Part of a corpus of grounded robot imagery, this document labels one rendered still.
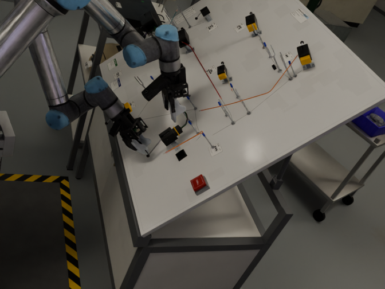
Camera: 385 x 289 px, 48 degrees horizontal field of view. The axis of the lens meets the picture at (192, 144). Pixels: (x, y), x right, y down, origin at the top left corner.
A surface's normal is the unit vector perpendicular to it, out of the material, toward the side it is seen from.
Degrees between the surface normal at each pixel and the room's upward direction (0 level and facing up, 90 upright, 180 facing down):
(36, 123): 0
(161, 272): 90
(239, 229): 0
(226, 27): 48
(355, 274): 0
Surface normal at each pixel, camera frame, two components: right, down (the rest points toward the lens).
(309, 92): -0.44, -0.56
